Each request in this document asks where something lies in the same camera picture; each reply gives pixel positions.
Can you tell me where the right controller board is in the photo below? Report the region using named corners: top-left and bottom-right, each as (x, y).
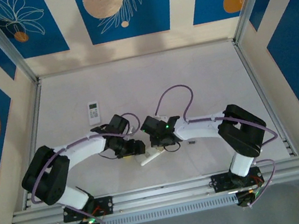
top-left (235, 187), bottom-right (266, 209)

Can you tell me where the aluminium mounting rail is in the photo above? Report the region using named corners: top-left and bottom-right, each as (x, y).
top-left (6, 157), bottom-right (299, 224)

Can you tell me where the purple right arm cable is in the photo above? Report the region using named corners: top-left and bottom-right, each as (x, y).
top-left (151, 69), bottom-right (280, 164)

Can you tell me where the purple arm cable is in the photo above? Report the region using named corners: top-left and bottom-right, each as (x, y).
top-left (151, 69), bottom-right (280, 164)
top-left (19, 111), bottom-right (152, 205)

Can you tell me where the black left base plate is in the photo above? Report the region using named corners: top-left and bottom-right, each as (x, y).
top-left (60, 195), bottom-right (116, 224)

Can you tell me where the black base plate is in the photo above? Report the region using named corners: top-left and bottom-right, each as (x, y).
top-left (60, 195), bottom-right (116, 224)
top-left (210, 167), bottom-right (265, 194)

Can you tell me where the grey slotted cable duct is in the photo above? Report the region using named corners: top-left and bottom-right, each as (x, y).
top-left (59, 192), bottom-right (242, 224)

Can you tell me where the aluminium table back rail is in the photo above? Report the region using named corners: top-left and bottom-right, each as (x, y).
top-left (35, 38), bottom-right (239, 81)

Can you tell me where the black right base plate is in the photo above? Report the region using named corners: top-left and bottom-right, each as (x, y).
top-left (210, 167), bottom-right (265, 194)

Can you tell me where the aluminium table side rail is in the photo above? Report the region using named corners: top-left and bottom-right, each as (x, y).
top-left (233, 30), bottom-right (299, 224)
top-left (0, 78), bottom-right (68, 224)

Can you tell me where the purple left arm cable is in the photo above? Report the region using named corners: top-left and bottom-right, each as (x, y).
top-left (19, 111), bottom-right (152, 205)

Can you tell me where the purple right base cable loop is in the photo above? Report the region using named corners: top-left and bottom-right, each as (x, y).
top-left (235, 157), bottom-right (284, 211)

